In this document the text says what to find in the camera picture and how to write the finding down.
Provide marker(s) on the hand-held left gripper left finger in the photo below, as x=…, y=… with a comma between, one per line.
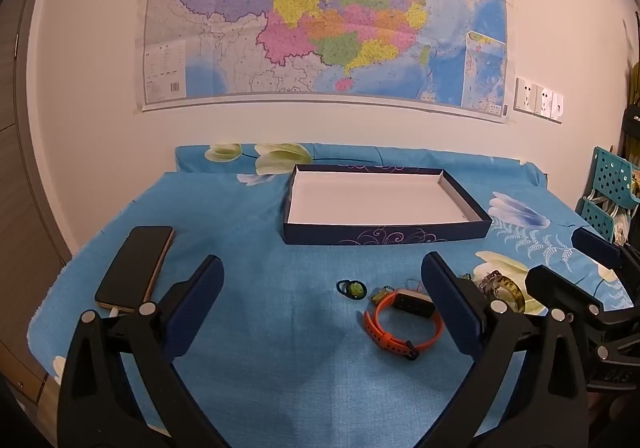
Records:
x=207, y=293

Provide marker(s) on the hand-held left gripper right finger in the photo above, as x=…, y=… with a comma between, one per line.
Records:
x=450, y=313

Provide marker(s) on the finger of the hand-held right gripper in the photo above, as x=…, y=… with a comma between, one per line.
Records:
x=560, y=290
x=597, y=245

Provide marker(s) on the leopard pattern bangle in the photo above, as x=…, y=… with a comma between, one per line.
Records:
x=510, y=290

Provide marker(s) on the orange smart band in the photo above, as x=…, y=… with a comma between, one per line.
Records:
x=385, y=335

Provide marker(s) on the dark blue cardboard box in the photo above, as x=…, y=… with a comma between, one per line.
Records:
x=380, y=200

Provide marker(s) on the teal perforated plastic chair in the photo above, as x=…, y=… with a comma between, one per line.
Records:
x=612, y=183

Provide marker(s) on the blue floral cloth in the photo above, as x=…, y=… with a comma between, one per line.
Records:
x=280, y=308

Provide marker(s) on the small green gold charm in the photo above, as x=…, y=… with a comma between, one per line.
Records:
x=376, y=298

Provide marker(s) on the black smartphone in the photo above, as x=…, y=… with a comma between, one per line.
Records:
x=135, y=268

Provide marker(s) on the yellow green hanging bag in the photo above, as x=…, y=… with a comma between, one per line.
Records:
x=635, y=85

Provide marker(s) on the brown wooden door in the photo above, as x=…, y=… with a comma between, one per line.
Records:
x=25, y=228

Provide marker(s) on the colourful wall map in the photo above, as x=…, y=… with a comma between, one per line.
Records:
x=325, y=12

